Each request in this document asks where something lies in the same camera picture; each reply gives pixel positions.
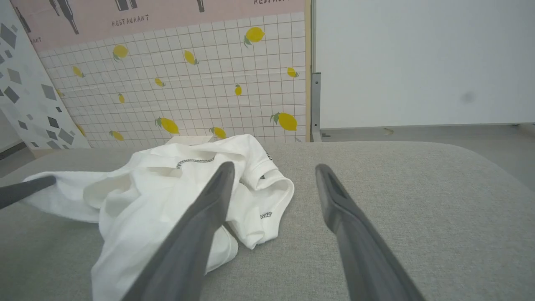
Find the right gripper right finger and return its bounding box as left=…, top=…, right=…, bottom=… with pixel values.
left=315, top=163, right=425, bottom=301

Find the grey metal bracket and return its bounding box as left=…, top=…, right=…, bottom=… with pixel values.
left=311, top=72, right=331, bottom=143

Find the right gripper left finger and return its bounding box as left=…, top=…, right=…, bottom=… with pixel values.
left=121, top=162, right=236, bottom=301

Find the grey terrazzo print panel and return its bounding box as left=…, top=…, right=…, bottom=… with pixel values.
left=0, top=0, right=91, bottom=151

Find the lemon tile print backdrop panel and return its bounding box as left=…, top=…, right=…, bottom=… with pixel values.
left=10, top=0, right=308, bottom=149

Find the light wooden post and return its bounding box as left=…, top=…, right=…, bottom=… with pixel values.
left=304, top=0, right=313, bottom=143

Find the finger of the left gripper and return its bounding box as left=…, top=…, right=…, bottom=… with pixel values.
left=0, top=175, right=57, bottom=210

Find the white t-shirt garment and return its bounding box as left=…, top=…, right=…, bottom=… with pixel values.
left=21, top=134, right=295, bottom=301

